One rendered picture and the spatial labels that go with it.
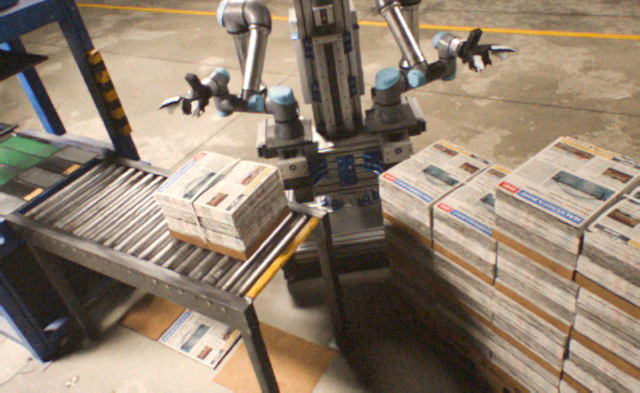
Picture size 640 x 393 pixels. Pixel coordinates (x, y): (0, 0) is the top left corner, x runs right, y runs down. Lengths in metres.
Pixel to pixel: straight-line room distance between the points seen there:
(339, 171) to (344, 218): 0.41
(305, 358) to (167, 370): 0.67
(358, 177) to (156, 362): 1.34
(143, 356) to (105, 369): 0.18
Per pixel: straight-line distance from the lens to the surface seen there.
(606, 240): 1.60
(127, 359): 2.96
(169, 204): 2.02
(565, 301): 1.85
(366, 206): 3.01
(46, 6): 2.76
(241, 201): 1.84
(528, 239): 1.77
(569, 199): 1.69
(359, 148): 2.59
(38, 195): 2.82
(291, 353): 2.67
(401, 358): 2.58
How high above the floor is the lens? 2.09
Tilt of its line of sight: 35 degrees down
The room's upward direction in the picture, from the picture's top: 10 degrees counter-clockwise
